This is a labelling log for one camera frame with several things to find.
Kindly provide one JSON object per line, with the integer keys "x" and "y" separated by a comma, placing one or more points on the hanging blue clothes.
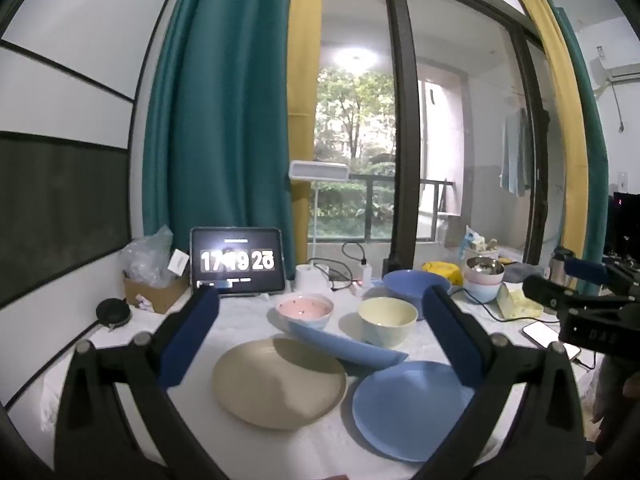
{"x": 517, "y": 155}

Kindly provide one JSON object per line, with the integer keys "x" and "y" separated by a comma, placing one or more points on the cream yellow bowl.
{"x": 387, "y": 322}

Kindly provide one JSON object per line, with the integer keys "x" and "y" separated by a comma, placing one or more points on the grey cloth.
{"x": 522, "y": 272}

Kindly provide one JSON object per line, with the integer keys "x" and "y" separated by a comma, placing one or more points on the white desk lamp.
{"x": 318, "y": 171}

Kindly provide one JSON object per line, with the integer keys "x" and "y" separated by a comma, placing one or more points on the large blue bowl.
{"x": 405, "y": 285}

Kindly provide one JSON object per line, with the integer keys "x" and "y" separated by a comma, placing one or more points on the black round case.
{"x": 113, "y": 312}

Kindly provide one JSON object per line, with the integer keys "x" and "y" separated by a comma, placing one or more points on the pink speckled bowl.
{"x": 304, "y": 310}

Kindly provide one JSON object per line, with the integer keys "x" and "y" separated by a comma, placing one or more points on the teal curtain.
{"x": 592, "y": 135}
{"x": 215, "y": 110}

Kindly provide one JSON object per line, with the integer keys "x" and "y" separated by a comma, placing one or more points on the smartphone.
{"x": 542, "y": 332}

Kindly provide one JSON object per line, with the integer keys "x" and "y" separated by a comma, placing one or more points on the yellow curtain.
{"x": 302, "y": 60}
{"x": 560, "y": 110}

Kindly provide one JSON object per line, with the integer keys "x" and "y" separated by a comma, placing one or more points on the tablet with clock display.
{"x": 237, "y": 260}

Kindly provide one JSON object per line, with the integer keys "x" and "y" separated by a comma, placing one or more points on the black balcony railing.
{"x": 367, "y": 200}

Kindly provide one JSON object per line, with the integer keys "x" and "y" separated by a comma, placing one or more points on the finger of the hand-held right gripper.
{"x": 550, "y": 296}
{"x": 590, "y": 271}

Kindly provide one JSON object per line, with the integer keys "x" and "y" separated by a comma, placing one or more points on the white air conditioner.
{"x": 617, "y": 67}

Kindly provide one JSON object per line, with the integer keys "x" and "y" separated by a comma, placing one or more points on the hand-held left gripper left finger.
{"x": 191, "y": 335}

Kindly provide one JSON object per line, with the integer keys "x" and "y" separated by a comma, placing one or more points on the yellow container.
{"x": 442, "y": 271}

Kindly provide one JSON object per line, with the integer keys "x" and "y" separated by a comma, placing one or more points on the beige plate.
{"x": 279, "y": 385}

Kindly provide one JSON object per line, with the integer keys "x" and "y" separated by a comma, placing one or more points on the clear plastic bag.
{"x": 147, "y": 255}

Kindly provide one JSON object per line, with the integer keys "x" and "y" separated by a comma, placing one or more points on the steel thermos bottle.
{"x": 557, "y": 267}

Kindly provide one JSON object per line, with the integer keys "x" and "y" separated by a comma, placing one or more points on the white paper tag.
{"x": 178, "y": 262}

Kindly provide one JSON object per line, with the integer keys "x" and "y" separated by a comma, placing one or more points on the black monitor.
{"x": 625, "y": 230}

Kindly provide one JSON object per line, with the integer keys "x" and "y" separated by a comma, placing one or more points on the yellow cloth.
{"x": 517, "y": 305}

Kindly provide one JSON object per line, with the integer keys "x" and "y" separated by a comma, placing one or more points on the black sliding door frame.
{"x": 402, "y": 110}

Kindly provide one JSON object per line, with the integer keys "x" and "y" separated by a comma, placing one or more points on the white power strip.
{"x": 356, "y": 289}

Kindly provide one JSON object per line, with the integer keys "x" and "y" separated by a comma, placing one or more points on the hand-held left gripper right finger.
{"x": 450, "y": 335}

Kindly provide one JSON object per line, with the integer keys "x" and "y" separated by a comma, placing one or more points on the stainless steel bowl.
{"x": 485, "y": 264}

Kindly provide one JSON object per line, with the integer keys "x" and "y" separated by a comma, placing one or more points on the blue plate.
{"x": 350, "y": 347}
{"x": 400, "y": 410}

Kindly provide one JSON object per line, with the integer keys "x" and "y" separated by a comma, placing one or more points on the white power adapter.
{"x": 366, "y": 271}

